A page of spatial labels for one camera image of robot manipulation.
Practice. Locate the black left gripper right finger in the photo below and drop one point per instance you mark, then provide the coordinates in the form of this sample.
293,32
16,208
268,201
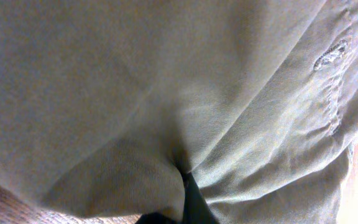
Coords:
196,210

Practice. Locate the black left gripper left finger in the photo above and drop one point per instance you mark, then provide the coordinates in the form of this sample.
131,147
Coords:
154,218

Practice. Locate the khaki shorts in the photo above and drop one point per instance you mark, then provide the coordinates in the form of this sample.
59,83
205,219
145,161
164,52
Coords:
106,105

